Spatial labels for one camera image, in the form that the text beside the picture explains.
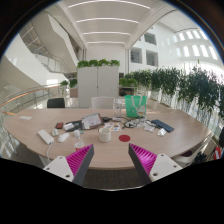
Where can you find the flat round red coaster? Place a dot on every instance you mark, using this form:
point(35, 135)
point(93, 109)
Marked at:
point(124, 138)

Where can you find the wooden planter with plants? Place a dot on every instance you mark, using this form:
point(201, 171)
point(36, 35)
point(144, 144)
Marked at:
point(128, 82)

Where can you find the white chair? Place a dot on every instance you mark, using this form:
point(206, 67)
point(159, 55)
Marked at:
point(102, 102)
point(186, 158)

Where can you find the small grey-white charger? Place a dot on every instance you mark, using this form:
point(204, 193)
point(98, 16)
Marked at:
point(55, 132)

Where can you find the open printed booklet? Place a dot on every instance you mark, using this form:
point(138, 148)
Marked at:
point(92, 120)

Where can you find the tall clear white-lidded bottle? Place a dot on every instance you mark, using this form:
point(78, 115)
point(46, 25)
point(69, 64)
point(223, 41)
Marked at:
point(118, 107)

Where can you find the ceiling light strips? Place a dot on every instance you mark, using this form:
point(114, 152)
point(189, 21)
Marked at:
point(107, 20)

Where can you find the black flat folder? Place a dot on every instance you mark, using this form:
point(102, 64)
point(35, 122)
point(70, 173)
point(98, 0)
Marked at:
point(77, 125)

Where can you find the black chair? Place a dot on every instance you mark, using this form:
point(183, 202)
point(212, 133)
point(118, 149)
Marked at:
point(56, 103)

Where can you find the black power adapter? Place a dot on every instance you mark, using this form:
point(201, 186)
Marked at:
point(106, 119)

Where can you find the small white card box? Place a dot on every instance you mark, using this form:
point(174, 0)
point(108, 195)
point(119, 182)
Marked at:
point(149, 128)

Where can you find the glass balustrade with wooden rail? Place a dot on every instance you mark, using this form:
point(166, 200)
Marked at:
point(26, 96)

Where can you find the white wrapped packet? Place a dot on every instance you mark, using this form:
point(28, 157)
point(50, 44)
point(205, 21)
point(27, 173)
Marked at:
point(68, 126)

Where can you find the white grid-pattern mug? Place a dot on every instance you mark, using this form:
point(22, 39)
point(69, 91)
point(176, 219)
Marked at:
point(104, 136)

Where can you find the green hedge plant row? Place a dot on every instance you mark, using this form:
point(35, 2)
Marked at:
point(196, 86)

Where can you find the white computer mouse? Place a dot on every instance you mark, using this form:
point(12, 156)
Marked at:
point(63, 137)

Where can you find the white cabinet with plants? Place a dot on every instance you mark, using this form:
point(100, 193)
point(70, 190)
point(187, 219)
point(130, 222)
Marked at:
point(97, 85)

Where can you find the white paper slip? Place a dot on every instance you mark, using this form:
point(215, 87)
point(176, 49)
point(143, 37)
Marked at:
point(25, 117)

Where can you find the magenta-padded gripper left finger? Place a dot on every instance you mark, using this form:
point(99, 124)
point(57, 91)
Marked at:
point(58, 165)

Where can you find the clear red-labelled water bottle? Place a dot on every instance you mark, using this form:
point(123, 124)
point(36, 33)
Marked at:
point(79, 144)

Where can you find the potted green plants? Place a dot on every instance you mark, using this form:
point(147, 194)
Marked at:
point(72, 82)

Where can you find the white power strip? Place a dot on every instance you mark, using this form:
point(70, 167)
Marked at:
point(45, 136)

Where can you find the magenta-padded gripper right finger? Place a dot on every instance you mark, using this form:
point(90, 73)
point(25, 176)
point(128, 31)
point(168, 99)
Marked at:
point(163, 165)

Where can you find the colourful sticker sheet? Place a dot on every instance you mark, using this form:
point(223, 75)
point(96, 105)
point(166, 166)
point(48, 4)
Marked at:
point(113, 126)

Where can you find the green tote bag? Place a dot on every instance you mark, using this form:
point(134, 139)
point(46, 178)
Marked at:
point(135, 106)

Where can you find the clear plastic packet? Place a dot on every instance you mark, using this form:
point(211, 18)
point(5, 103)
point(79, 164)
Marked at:
point(162, 132)

